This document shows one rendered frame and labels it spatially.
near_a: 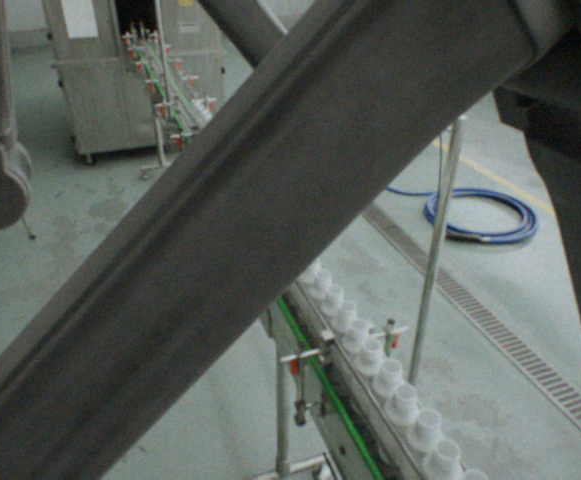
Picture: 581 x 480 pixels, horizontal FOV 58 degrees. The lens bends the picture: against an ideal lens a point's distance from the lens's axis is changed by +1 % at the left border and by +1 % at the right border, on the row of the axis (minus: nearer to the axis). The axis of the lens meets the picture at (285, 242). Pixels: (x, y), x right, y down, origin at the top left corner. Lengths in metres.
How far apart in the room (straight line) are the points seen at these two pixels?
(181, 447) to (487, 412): 1.32
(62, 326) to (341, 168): 0.11
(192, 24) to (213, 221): 4.48
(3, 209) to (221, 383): 1.98
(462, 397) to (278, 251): 2.41
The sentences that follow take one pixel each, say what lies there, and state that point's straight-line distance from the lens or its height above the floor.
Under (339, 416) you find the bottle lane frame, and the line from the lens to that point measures 1.10.
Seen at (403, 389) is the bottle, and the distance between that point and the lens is 0.94.
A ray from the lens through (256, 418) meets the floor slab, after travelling 2.37.
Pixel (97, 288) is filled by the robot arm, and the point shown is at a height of 1.73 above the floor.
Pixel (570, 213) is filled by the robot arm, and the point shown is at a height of 1.71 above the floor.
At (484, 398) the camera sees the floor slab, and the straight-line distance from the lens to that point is 2.60.
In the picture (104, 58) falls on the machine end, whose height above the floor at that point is 0.89.
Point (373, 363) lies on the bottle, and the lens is 0.99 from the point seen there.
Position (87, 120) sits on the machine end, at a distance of 4.73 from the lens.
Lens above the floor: 1.83
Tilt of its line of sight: 32 degrees down
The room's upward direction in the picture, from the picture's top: straight up
